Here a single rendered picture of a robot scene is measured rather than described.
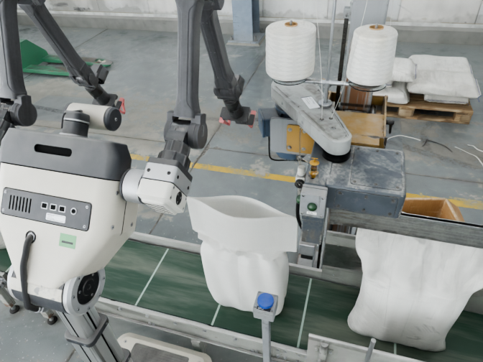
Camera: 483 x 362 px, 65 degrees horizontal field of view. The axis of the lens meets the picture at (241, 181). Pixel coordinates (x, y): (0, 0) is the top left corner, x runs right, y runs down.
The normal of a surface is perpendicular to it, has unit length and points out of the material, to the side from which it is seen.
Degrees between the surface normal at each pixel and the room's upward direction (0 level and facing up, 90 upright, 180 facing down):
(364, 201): 90
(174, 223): 0
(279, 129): 90
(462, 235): 90
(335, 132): 0
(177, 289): 0
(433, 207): 90
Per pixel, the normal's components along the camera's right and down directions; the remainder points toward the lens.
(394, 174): -0.06, -0.77
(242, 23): -0.30, 0.62
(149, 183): -0.19, -0.36
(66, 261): -0.25, -0.02
